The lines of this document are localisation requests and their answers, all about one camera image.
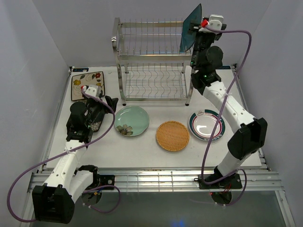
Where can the light green floral plate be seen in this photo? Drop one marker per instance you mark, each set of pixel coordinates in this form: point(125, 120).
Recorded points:
point(131, 121)

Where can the cream square floral plate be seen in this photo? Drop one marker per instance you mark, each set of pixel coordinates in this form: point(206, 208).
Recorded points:
point(86, 79)

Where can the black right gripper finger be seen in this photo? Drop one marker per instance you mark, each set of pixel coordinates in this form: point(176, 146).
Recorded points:
point(196, 20)
point(194, 28)

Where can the woven bamboo round plate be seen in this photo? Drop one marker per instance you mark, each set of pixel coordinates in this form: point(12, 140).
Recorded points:
point(172, 136)

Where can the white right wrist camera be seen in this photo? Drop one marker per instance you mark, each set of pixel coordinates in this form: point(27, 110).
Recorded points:
point(215, 22)

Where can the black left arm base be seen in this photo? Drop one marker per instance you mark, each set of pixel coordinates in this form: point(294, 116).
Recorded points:
point(102, 180)

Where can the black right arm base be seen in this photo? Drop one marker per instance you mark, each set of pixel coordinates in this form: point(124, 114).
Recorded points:
point(231, 182)

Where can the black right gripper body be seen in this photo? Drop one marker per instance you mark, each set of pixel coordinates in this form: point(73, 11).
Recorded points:
point(201, 42)

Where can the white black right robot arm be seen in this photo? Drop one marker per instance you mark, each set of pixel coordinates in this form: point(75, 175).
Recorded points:
point(249, 132)

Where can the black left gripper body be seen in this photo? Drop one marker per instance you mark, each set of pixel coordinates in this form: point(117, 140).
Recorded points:
point(90, 118)

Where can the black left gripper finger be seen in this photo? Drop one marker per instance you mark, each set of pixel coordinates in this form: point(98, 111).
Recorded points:
point(109, 101)
point(113, 103)

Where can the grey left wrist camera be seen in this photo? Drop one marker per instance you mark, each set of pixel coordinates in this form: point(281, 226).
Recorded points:
point(92, 90)

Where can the stainless steel dish rack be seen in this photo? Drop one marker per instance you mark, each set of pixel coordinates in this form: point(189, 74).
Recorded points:
point(151, 64)

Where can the aluminium front rail frame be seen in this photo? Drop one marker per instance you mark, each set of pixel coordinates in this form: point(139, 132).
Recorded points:
point(141, 165)

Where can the white plate teal red rim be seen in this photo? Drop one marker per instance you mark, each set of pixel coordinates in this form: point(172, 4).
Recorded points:
point(201, 123)

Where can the black square floral plate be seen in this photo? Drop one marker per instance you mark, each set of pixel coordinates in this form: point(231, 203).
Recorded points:
point(94, 128)

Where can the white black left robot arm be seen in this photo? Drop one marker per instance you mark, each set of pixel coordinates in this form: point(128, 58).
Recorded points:
point(54, 201)

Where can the dark teal square plate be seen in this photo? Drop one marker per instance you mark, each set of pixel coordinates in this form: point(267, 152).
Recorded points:
point(187, 38)

